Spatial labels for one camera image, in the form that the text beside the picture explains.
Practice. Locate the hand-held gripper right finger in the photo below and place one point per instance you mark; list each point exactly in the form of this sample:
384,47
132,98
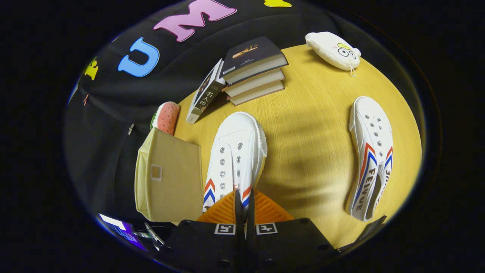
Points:
251,216

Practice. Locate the white portrait cover book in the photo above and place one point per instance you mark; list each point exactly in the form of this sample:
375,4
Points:
206,94

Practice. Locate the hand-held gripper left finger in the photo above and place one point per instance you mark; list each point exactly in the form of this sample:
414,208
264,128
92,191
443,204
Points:
238,216

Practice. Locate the watermelon slice plush toy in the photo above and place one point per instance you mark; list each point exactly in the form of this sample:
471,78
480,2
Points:
168,117

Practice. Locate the laptop screen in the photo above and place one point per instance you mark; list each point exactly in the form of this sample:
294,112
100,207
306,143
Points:
121,229

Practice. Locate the white canvas shoe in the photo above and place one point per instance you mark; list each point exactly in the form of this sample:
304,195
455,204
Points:
238,144
369,125

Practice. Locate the brown spine book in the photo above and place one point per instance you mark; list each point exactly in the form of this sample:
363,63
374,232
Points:
257,82
261,93

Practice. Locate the orange clip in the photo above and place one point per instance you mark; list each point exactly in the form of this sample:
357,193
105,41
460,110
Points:
86,99

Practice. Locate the white plush face pouch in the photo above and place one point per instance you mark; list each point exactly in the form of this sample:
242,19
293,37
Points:
329,49

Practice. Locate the black cover book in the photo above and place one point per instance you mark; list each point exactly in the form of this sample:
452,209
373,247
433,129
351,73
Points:
250,53

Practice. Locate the silver metal clip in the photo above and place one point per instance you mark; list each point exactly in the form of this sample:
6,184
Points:
130,129

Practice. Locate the beige fabric storage box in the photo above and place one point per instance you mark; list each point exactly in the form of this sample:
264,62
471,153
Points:
178,182

